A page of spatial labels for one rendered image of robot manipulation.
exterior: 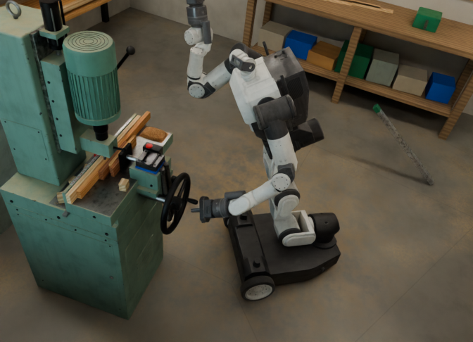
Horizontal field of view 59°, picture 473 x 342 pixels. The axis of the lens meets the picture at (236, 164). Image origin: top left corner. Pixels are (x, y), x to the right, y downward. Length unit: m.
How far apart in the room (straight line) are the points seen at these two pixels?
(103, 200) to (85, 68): 0.56
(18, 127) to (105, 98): 0.44
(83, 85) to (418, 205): 2.66
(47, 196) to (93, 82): 0.65
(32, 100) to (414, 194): 2.81
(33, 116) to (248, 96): 0.85
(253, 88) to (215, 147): 1.80
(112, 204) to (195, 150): 1.71
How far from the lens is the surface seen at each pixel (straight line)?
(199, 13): 1.90
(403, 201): 3.46
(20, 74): 1.72
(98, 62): 1.54
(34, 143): 1.92
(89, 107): 1.65
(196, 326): 2.47
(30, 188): 2.07
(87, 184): 1.83
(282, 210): 2.24
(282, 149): 1.62
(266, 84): 1.68
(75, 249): 2.13
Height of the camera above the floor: 2.22
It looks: 42 degrees down
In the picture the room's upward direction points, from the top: 8 degrees clockwise
